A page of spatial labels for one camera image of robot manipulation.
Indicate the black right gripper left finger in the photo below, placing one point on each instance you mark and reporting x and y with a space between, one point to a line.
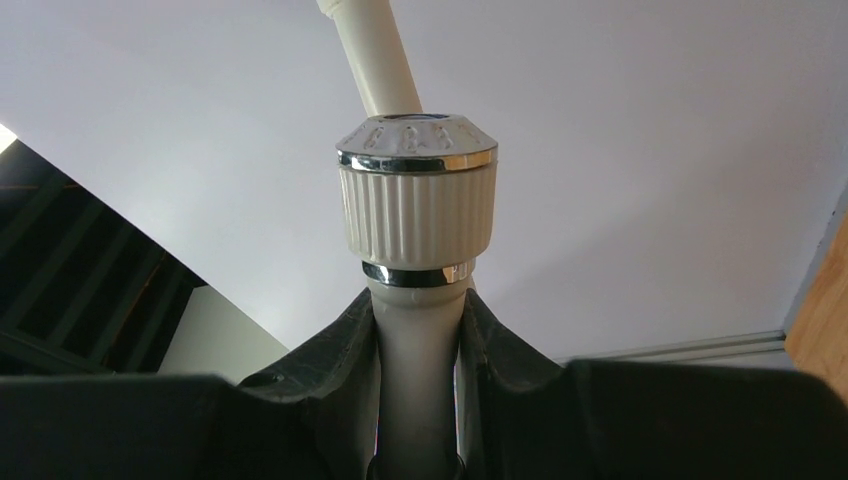
312 414

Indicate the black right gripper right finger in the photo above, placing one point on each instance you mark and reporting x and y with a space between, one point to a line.
523 416

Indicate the white plastic faucet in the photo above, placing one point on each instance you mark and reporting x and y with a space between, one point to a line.
418 196

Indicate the white PVC pipe frame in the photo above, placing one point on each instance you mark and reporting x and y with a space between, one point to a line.
375 53

